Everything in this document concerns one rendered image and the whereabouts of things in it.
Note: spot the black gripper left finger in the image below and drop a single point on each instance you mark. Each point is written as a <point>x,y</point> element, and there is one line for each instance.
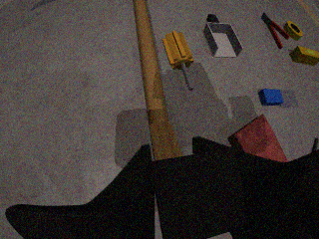
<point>125,209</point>

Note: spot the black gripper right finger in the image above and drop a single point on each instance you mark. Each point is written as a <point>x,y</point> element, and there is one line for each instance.
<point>270,188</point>

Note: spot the red rectangular block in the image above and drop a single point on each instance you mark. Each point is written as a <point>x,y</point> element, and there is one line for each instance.
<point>257,138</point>

